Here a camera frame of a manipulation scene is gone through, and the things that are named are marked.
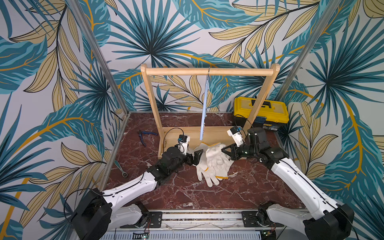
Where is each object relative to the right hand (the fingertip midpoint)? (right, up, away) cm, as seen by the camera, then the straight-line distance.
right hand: (223, 149), depth 75 cm
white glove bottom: (-3, -16, +13) cm, 21 cm away
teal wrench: (-55, -16, +12) cm, 58 cm away
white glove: (-2, -7, +4) cm, 8 cm away
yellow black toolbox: (+36, +19, +23) cm, 47 cm away
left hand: (-14, 0, +3) cm, 14 cm away
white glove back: (-9, -1, +22) cm, 24 cm away
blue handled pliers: (-52, +7, +31) cm, 61 cm away
